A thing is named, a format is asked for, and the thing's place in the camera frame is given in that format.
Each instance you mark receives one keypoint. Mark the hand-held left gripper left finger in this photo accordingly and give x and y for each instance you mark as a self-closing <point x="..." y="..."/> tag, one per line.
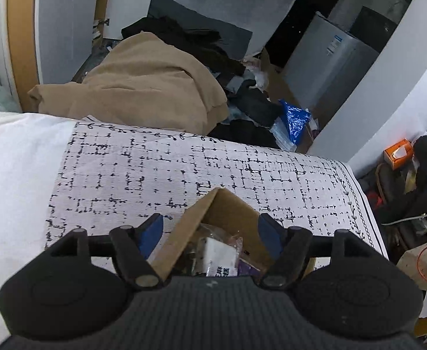
<point x="153" y="231"/>

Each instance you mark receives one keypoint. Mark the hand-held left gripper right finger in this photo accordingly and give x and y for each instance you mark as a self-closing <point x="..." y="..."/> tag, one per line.
<point x="270" y="233"/>

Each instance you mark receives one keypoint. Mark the purple snack packet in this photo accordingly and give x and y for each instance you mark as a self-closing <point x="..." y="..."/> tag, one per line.
<point x="250" y="264"/>

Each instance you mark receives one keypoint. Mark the clear snack packet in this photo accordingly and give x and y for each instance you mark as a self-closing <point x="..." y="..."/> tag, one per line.
<point x="213" y="231"/>

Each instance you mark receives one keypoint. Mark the white snack packet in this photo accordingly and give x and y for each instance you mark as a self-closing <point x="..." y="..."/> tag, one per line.
<point x="217" y="253"/>

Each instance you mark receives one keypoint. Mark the brown cardboard box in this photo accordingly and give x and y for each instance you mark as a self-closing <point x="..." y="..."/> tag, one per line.
<point x="220" y="204"/>

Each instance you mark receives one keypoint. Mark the white black-patterned tablecloth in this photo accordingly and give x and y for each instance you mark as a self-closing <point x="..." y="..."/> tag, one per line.
<point x="144" y="175"/>

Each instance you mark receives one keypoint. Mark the blue plastic bag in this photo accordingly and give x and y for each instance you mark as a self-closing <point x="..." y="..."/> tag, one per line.
<point x="293" y="120"/>

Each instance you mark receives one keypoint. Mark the orange tissue box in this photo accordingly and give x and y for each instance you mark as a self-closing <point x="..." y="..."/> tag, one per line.
<point x="395" y="155"/>

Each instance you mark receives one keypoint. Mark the white bed sheet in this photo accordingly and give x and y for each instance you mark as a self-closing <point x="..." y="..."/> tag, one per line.
<point x="12" y="175"/>

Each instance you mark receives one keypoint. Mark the beige blanket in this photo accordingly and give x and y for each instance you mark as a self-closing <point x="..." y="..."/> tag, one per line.
<point x="144" y="80"/>

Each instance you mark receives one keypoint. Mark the flattened cardboard box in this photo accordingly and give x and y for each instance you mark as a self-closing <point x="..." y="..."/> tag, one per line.
<point x="275" y="80"/>

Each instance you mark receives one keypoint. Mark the black clothes pile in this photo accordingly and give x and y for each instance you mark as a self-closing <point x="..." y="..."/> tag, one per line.
<point x="184" y="34"/>

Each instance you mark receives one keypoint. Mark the dark grey board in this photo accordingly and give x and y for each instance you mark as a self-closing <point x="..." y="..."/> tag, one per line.
<point x="198" y="18"/>

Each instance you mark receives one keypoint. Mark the wooden board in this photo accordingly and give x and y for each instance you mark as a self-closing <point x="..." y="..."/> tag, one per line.
<point x="22" y="25"/>

